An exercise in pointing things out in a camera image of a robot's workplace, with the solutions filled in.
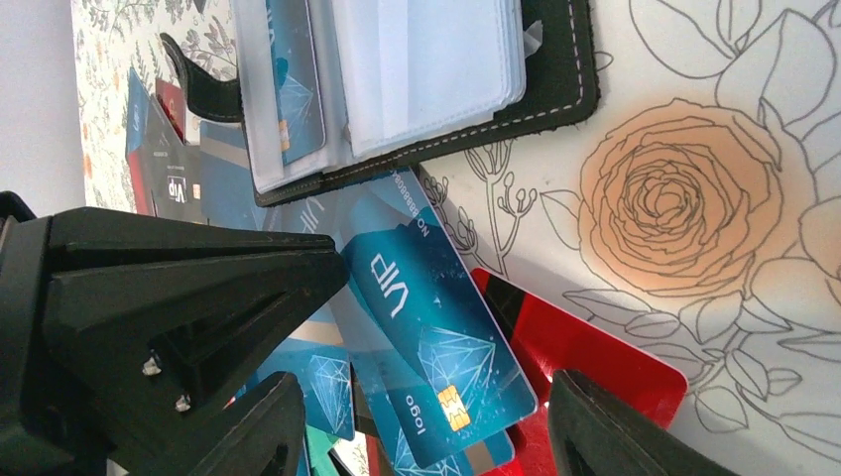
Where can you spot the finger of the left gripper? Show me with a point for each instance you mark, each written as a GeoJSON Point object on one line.
{"type": "Point", "coordinates": [92, 295]}

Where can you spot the blue VIP diamond card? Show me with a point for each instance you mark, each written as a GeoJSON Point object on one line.
{"type": "Point", "coordinates": [446, 367]}

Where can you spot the black VIP card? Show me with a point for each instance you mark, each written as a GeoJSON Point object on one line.
{"type": "Point", "coordinates": [164, 171]}

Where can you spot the red glossy card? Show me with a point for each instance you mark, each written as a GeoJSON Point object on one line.
{"type": "Point", "coordinates": [544, 339]}

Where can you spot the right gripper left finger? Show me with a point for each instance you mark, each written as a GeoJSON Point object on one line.
{"type": "Point", "coordinates": [195, 424]}

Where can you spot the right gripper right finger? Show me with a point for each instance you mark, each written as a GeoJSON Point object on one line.
{"type": "Point", "coordinates": [592, 432]}

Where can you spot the floral table mat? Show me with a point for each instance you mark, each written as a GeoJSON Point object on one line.
{"type": "Point", "coordinates": [695, 214]}

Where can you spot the black leather card holder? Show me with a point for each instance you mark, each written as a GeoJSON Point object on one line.
{"type": "Point", "coordinates": [331, 93]}

